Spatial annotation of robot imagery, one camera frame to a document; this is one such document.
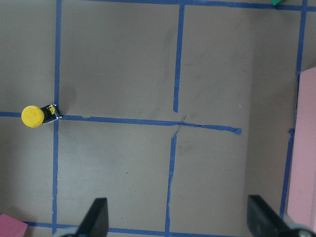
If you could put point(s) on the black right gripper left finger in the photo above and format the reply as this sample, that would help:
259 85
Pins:
96 221

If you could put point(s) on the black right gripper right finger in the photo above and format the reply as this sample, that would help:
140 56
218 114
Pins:
262 221

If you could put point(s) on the yellow push button switch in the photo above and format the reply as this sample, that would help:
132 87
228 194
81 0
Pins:
34 116

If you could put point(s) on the pink plastic bin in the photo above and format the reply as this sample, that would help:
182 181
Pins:
302 192

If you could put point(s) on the pink cube near centre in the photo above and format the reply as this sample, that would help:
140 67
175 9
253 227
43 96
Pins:
10 227

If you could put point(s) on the green cube far corner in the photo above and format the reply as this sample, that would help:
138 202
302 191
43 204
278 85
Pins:
275 2

